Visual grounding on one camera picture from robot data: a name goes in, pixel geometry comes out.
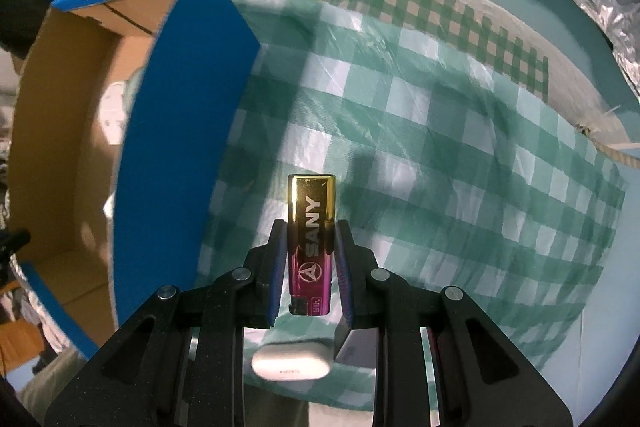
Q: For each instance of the olive green cloth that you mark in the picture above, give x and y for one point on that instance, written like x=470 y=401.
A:
x=55 y=387

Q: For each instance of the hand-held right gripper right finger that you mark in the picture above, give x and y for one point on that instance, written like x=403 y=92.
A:
x=345 y=292

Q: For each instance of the green checked tablecloth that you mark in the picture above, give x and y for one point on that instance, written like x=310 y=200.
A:
x=450 y=167

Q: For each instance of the gold and purple lighter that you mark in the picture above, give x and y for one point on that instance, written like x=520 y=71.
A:
x=311 y=227

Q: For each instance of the blue cardboard box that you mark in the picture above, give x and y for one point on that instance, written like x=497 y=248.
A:
x=180 y=132

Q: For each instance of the black dark object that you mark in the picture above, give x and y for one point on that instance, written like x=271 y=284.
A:
x=14 y=239

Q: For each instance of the grey rectangular block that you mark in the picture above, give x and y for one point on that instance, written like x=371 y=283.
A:
x=352 y=349

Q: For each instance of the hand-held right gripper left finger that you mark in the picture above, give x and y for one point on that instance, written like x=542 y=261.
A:
x=276 y=287

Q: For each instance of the white oval case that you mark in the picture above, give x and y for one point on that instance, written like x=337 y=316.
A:
x=290 y=361

